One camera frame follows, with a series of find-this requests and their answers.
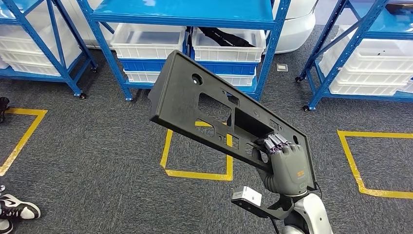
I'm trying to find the blue metal shelf rack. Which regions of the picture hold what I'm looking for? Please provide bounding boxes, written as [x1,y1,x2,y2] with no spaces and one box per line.
[75,0,293,101]
[295,0,413,112]
[0,0,97,99]

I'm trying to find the black plastic panel part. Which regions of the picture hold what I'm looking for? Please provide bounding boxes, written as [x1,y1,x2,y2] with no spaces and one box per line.
[148,50,318,191]

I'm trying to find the long black part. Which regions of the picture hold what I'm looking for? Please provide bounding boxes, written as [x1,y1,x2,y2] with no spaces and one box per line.
[197,26,256,48]

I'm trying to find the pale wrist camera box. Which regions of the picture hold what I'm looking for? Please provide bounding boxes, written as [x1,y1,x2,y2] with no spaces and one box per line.
[232,186,263,207]

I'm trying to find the yellow floor tape square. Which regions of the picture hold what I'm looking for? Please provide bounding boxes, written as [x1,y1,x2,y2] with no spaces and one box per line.
[160,120,234,182]
[0,108,48,177]
[337,129,413,200]

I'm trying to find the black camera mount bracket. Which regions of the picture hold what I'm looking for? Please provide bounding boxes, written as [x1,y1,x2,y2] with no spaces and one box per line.
[230,195,294,220]

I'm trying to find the dark flat part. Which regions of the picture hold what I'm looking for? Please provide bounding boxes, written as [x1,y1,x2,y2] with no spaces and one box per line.
[385,2,413,16]

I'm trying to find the white car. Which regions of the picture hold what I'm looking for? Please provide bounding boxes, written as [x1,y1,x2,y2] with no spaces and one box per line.
[53,0,319,55]

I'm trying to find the blue plastic bin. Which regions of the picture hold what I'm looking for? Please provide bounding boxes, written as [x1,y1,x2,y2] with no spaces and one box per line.
[119,58,166,72]
[197,60,259,77]

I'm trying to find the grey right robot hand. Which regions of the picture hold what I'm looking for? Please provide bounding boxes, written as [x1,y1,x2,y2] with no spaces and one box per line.
[256,133,312,197]

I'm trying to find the black humanoid robot legs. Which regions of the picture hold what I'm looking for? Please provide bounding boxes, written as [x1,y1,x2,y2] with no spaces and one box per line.
[0,96,10,124]

